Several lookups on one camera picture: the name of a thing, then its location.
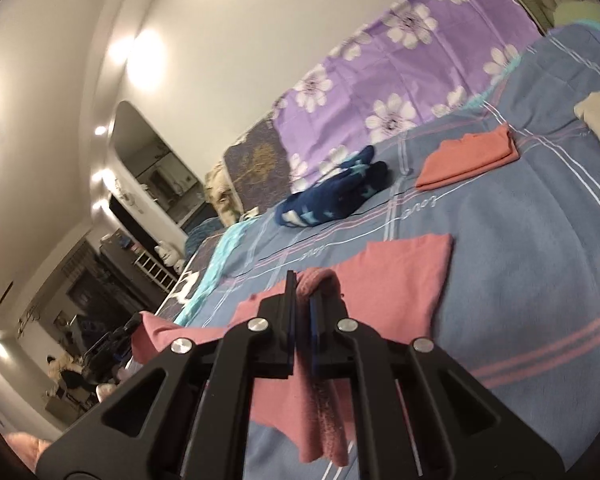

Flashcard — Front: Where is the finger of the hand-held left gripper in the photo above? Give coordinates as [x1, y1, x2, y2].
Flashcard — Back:
[111, 316, 143, 348]

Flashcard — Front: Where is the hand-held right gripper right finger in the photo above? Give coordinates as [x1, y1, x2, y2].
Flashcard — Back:
[307, 287, 566, 480]

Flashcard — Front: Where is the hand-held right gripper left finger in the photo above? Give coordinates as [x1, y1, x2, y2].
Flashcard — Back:
[35, 270, 298, 480]

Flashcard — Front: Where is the pink long-sleeve shirt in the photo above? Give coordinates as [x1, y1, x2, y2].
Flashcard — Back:
[130, 232, 454, 468]

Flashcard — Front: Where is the dark cabinet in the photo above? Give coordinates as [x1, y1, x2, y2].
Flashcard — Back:
[97, 232, 156, 306]

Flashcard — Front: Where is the dark deer print mattress cover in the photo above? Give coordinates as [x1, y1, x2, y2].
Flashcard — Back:
[157, 255, 216, 321]

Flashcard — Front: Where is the white plush toy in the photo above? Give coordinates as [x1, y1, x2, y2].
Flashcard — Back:
[155, 241, 187, 270]

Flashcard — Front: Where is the teal blanket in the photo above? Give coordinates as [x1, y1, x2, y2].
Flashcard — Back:
[172, 220, 261, 326]

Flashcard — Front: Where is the blue knit blanket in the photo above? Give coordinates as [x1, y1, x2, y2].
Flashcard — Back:
[184, 215, 228, 256]

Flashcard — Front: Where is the navy star print folded garment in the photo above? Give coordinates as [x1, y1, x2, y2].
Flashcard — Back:
[274, 145, 393, 228]

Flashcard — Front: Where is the person's pink quilted clothing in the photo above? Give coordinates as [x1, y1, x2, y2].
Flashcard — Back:
[5, 432, 53, 473]

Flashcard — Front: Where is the dark tree print cushion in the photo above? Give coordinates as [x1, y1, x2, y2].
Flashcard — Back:
[222, 117, 293, 211]

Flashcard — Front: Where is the arched doorway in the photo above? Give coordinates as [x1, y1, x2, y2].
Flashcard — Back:
[109, 100, 206, 233]

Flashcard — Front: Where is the salmon folded cloth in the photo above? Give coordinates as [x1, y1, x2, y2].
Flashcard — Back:
[415, 124, 521, 191]

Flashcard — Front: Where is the purple floral pillow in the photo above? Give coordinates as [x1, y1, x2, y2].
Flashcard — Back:
[272, 0, 543, 193]

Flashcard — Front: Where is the white rail rack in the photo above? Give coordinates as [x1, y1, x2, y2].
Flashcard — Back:
[135, 252, 178, 293]

